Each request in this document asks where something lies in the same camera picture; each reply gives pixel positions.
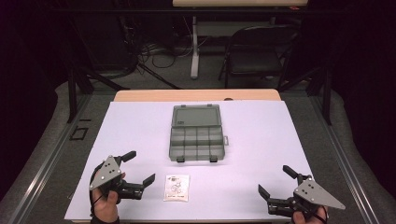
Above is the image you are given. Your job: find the bundle of floor cables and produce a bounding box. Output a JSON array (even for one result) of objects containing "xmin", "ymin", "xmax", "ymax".
[{"xmin": 135, "ymin": 36, "xmax": 194, "ymax": 70}]

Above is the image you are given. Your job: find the black wrist cord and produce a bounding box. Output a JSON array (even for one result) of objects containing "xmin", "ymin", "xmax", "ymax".
[
  {"xmin": 89, "ymin": 169, "xmax": 105, "ymax": 218},
  {"xmin": 313, "ymin": 206, "xmax": 329, "ymax": 224}
]

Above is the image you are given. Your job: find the small white packet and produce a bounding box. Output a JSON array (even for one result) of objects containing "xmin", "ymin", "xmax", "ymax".
[{"xmin": 163, "ymin": 174, "xmax": 191, "ymax": 203}]

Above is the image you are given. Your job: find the person's left hand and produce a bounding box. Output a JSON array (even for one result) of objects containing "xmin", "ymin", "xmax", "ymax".
[{"xmin": 92, "ymin": 172, "xmax": 126, "ymax": 224}]

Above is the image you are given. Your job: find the black folding chair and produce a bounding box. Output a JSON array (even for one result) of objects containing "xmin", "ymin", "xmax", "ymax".
[{"xmin": 218, "ymin": 24, "xmax": 301, "ymax": 90}]

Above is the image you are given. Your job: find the white table mat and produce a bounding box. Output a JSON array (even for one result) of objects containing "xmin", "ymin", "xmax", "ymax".
[{"xmin": 64, "ymin": 99, "xmax": 314, "ymax": 223}]

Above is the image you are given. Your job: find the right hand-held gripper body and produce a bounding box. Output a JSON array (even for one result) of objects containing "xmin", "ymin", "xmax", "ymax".
[{"xmin": 267, "ymin": 174, "xmax": 347, "ymax": 218}]

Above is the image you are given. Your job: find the grey plastic compartment box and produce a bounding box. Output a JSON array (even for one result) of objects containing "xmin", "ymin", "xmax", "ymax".
[{"xmin": 168, "ymin": 104, "xmax": 230, "ymax": 163}]

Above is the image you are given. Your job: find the person's right hand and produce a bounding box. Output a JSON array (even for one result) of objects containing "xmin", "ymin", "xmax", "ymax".
[{"xmin": 292, "ymin": 206, "xmax": 329, "ymax": 224}]

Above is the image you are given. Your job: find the wooden table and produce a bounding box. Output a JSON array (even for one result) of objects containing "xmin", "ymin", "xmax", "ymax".
[{"xmin": 113, "ymin": 89, "xmax": 282, "ymax": 103}]

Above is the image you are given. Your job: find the white desk leg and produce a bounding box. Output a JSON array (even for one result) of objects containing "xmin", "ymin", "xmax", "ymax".
[{"xmin": 190, "ymin": 15, "xmax": 201, "ymax": 80}]

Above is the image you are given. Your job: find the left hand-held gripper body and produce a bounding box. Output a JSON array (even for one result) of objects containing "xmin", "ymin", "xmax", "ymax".
[{"xmin": 89, "ymin": 154, "xmax": 145, "ymax": 201}]

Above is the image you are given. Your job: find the light wooden desk top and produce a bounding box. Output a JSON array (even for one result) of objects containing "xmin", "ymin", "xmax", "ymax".
[{"xmin": 172, "ymin": 0, "xmax": 309, "ymax": 8}]

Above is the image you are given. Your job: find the metal floor rail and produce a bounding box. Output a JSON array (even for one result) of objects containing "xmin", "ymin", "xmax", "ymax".
[
  {"xmin": 8, "ymin": 94, "xmax": 93, "ymax": 224},
  {"xmin": 309, "ymin": 94, "xmax": 381, "ymax": 224}
]

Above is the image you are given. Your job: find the black metal stand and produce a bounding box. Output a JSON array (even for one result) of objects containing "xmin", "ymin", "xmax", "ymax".
[
  {"xmin": 65, "ymin": 60, "xmax": 126, "ymax": 124},
  {"xmin": 279, "ymin": 60, "xmax": 332, "ymax": 126}
]

